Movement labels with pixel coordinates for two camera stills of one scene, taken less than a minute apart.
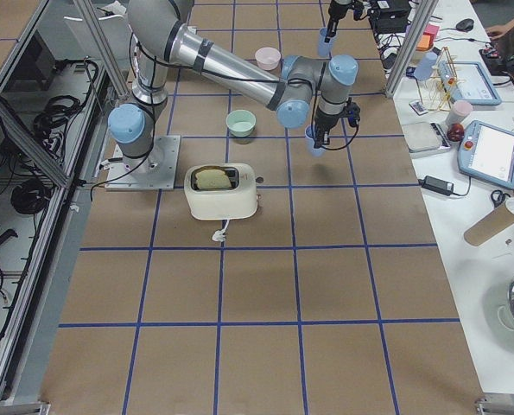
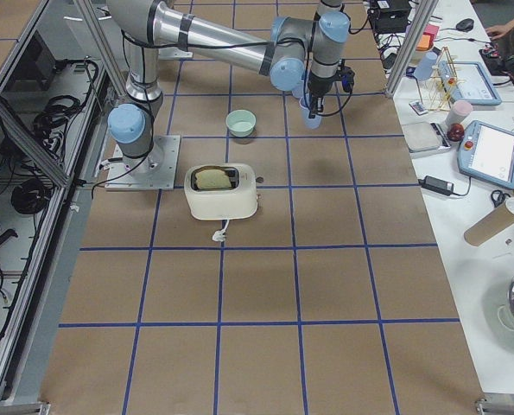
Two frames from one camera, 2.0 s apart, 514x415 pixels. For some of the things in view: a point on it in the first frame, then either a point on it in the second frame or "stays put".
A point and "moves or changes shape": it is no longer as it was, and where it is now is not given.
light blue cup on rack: x=424 y=72 stays put
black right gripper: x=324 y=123 → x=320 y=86
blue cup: x=317 y=152 moves or changes shape
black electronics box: x=389 y=16 stays put
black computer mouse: x=466 y=25 stays put
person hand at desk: x=500 y=30 stays put
